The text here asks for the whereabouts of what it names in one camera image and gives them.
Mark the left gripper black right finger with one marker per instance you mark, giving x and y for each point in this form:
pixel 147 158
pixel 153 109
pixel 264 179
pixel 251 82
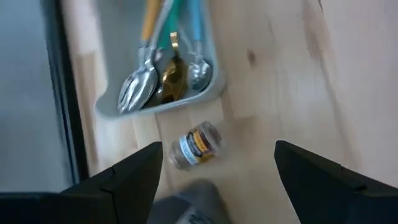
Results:
pixel 326 193

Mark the small metal clip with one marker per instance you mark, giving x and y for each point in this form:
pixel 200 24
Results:
pixel 197 144

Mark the white plastic bin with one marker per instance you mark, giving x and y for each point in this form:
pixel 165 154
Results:
pixel 124 31

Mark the black aluminium table frame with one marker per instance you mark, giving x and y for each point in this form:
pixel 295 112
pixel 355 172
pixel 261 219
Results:
pixel 66 93

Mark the dark grey plastic bin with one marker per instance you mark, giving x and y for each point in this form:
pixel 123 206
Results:
pixel 196 202

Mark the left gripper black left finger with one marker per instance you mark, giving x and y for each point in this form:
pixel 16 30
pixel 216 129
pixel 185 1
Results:
pixel 130 186

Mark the silver metal spoon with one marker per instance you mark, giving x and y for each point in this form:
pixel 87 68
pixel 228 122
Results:
pixel 136 87

